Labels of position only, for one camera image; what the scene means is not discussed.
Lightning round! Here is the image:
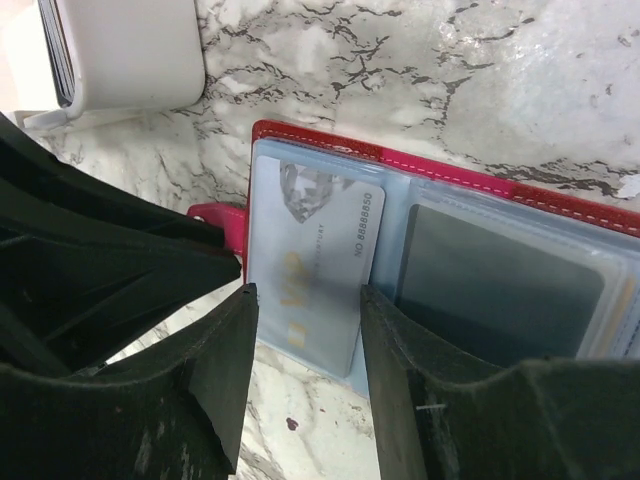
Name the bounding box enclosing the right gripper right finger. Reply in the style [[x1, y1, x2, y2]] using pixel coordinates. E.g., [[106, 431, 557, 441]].
[[360, 285, 639, 479]]

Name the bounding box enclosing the red leather card holder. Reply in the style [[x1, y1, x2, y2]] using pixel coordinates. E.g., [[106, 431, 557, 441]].
[[188, 119, 639, 393]]

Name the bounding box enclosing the credit card with magnetic stripe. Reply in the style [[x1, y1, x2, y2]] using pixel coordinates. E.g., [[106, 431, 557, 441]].
[[396, 205, 605, 367]]

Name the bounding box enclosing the silver diamond VIP card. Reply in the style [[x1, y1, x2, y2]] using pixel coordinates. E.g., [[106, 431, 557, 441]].
[[247, 155, 385, 377]]

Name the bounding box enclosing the stack of cards in tray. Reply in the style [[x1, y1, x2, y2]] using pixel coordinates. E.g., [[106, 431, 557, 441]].
[[38, 0, 75, 107]]

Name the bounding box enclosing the white rectangular plastic tray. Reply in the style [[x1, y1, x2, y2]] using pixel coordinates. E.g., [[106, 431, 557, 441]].
[[5, 1, 205, 132]]

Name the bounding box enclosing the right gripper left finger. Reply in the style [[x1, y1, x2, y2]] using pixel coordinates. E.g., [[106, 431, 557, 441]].
[[1, 284, 258, 479]]

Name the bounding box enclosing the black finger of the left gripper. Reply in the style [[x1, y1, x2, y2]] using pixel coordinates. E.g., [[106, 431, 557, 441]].
[[1, 120, 240, 373]]

